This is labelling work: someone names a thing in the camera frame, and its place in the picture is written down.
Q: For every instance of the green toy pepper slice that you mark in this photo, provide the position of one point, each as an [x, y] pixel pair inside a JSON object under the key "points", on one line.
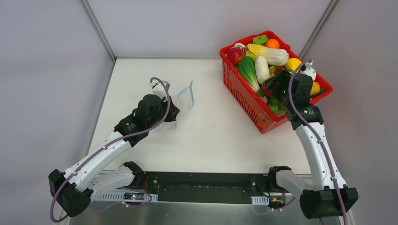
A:
{"points": [[260, 40]]}

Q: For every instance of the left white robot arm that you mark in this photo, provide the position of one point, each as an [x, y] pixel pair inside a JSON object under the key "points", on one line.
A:
{"points": [[76, 187]]}

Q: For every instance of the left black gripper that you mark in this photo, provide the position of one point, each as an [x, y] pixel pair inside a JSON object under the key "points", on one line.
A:
{"points": [[171, 111]]}

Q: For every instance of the orange toy orange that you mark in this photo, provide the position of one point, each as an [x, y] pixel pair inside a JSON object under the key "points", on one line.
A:
{"points": [[272, 43]]}

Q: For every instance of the green bok choy toy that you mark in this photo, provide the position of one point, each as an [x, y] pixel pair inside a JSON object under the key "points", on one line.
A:
{"points": [[247, 71]]}

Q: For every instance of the green toy bell pepper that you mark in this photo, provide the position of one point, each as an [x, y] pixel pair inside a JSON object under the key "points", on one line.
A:
{"points": [[276, 107]]}

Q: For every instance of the yellow white napa cabbage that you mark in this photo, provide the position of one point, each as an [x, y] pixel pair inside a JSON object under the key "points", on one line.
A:
{"points": [[273, 56]]}

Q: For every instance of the yellow toy bell pepper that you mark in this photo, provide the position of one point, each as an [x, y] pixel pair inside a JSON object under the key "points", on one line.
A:
{"points": [[292, 64]]}

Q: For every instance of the clear zip top bag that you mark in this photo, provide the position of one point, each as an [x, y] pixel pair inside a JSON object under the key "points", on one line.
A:
{"points": [[183, 100]]}

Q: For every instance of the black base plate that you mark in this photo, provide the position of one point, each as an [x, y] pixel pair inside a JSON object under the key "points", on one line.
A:
{"points": [[229, 188]]}

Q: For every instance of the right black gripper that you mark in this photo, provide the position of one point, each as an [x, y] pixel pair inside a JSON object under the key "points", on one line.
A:
{"points": [[271, 87]]}

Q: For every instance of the white toy radish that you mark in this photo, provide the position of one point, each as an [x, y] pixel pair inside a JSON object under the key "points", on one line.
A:
{"points": [[262, 69]]}

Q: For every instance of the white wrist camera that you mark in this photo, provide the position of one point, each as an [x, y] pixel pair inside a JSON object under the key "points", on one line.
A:
{"points": [[308, 69], [158, 90]]}

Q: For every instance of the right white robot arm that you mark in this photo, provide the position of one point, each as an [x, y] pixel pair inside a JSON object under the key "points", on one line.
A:
{"points": [[328, 195]]}

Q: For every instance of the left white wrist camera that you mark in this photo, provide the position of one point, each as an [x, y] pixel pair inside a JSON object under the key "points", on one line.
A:
{"points": [[158, 90]]}

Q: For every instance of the red plastic basket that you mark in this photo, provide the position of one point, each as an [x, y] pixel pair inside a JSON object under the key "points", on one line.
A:
{"points": [[258, 111]]}

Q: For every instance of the white toy mushroom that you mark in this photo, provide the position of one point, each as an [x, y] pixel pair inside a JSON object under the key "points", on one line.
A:
{"points": [[240, 46]]}

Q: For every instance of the orange yellow toy squash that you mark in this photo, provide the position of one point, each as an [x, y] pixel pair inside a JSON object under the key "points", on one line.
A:
{"points": [[316, 89]]}

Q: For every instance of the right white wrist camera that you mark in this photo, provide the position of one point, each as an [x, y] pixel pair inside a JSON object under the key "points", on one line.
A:
{"points": [[308, 69]]}

